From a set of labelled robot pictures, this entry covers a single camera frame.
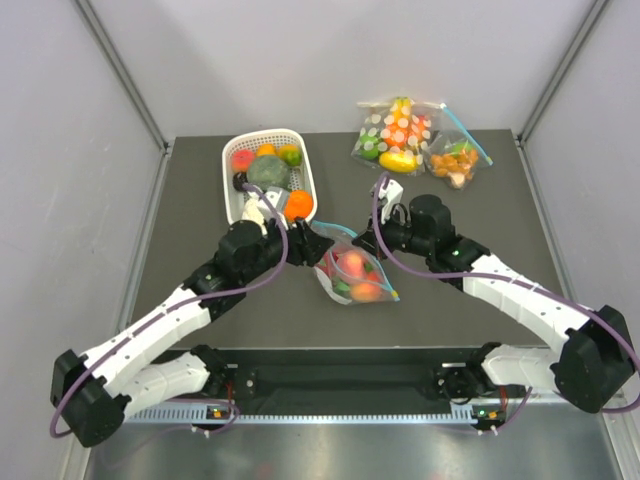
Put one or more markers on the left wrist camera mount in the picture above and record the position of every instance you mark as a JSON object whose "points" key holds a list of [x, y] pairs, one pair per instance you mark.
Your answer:
{"points": [[274, 198]]}

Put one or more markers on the small bag of orange pieces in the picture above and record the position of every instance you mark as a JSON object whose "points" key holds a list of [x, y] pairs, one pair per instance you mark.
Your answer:
{"points": [[455, 155]]}

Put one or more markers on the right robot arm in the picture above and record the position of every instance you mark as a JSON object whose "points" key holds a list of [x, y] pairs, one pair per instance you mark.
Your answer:
{"points": [[587, 355]]}

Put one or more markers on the grey cable duct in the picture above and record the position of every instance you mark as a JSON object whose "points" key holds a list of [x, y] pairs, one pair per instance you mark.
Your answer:
{"points": [[174, 413]]}

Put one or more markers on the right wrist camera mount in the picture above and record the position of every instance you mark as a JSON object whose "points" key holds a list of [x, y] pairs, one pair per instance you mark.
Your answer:
{"points": [[386, 197]]}

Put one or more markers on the clear blue zip bag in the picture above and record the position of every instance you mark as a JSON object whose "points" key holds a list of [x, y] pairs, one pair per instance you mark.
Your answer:
{"points": [[338, 288]]}

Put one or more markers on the dark fake mangosteen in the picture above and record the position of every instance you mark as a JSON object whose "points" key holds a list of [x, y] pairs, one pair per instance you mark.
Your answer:
{"points": [[239, 179]]}

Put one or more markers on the orange fake peach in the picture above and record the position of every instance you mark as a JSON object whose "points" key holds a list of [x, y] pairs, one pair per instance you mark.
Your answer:
{"points": [[365, 292]]}

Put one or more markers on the green fake broccoli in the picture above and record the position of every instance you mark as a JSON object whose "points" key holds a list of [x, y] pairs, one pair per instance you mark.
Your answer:
{"points": [[268, 171]]}

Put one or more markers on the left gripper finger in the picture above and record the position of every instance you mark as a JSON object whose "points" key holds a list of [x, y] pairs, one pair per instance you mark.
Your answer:
{"points": [[302, 227], [313, 246]]}

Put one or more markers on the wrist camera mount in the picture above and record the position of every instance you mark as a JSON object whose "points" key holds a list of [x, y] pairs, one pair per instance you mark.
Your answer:
{"points": [[274, 198], [386, 197]]}

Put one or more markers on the white plastic basket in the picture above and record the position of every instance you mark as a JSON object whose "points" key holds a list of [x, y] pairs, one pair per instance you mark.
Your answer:
{"points": [[301, 178]]}

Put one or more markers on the small orange fake fruit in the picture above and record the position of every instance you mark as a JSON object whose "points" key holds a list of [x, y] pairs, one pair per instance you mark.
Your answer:
{"points": [[266, 149]]}

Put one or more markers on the red fake dragon fruit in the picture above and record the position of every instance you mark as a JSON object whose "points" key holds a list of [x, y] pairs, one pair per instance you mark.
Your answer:
{"points": [[328, 264]]}

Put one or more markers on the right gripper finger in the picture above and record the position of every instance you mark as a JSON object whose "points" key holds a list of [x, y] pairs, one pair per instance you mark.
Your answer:
{"points": [[369, 244], [367, 233]]}

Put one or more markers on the orange fake tangerine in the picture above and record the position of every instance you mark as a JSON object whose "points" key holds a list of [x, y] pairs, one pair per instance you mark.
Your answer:
{"points": [[300, 204]]}

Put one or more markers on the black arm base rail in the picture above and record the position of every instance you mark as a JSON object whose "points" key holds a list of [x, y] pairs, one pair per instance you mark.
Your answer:
{"points": [[350, 381]]}

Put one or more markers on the polka dot fruit bag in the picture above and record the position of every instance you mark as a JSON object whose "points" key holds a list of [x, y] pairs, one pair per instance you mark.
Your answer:
{"points": [[396, 135]]}

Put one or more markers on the white fake cauliflower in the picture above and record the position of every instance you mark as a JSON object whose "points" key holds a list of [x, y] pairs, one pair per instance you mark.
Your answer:
{"points": [[252, 213]]}

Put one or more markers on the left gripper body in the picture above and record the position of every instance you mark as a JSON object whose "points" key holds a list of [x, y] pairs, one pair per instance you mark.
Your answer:
{"points": [[296, 251]]}

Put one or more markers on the green yellow fake lime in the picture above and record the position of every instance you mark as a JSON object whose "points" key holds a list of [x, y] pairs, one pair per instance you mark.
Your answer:
{"points": [[291, 155]]}

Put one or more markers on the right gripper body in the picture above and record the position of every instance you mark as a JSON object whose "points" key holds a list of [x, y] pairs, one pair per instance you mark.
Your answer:
{"points": [[396, 234]]}

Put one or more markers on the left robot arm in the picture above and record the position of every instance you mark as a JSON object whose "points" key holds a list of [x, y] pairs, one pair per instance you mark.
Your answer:
{"points": [[94, 392]]}

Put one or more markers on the red fake peach in basket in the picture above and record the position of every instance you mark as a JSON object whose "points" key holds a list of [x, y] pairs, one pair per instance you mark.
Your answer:
{"points": [[241, 160]]}

